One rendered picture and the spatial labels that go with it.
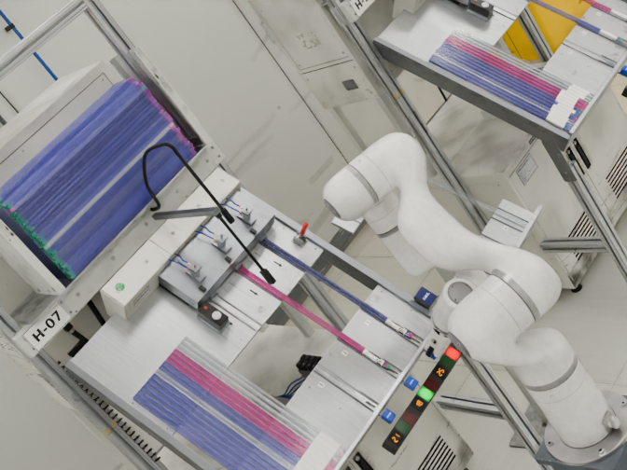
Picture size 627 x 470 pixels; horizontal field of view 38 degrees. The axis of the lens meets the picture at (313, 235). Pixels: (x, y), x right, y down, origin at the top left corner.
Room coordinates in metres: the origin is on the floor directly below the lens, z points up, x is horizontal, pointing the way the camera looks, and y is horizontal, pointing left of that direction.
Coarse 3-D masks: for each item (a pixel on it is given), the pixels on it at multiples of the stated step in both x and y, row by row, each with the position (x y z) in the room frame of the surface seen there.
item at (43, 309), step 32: (32, 32) 2.44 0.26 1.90; (0, 64) 2.36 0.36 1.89; (192, 128) 2.45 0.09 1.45; (192, 160) 2.41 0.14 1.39; (160, 192) 2.34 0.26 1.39; (0, 224) 2.15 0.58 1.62; (128, 224) 2.28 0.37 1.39; (32, 256) 2.15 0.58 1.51; (96, 256) 2.22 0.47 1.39; (32, 288) 2.28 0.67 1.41; (64, 288) 2.16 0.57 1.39; (32, 320) 2.12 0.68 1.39; (64, 320) 2.17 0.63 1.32
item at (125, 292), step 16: (224, 176) 2.41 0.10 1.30; (224, 192) 2.37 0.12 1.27; (192, 208) 2.34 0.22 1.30; (176, 224) 2.31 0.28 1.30; (192, 224) 2.31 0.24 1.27; (160, 240) 2.28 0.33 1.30; (176, 240) 2.28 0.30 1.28; (144, 256) 2.25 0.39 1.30; (160, 256) 2.24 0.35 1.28; (128, 272) 2.22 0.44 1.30; (144, 272) 2.22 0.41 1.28; (112, 288) 2.19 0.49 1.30; (128, 288) 2.19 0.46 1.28; (144, 288) 2.20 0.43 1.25; (112, 304) 2.20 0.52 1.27; (128, 304) 2.17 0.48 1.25
